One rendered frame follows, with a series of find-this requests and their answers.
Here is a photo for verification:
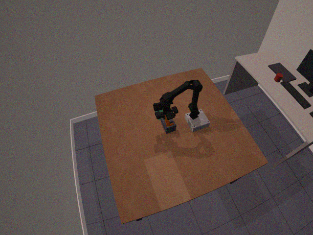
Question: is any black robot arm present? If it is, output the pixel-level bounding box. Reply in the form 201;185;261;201
153;80;202;120

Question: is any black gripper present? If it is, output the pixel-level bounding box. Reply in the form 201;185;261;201
155;106;179;119

